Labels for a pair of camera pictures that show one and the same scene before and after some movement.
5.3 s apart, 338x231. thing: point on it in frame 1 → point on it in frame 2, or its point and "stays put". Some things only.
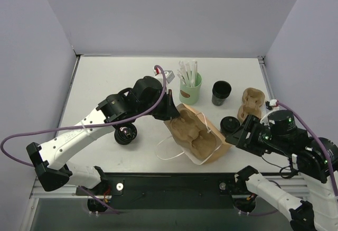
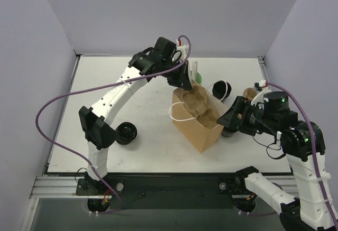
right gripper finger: [233, 138] → [227, 119]
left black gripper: [166, 107] → [178, 77]
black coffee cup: [226, 132] stays put
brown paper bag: [199, 137] → [195, 112]
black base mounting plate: [166, 191] stays put
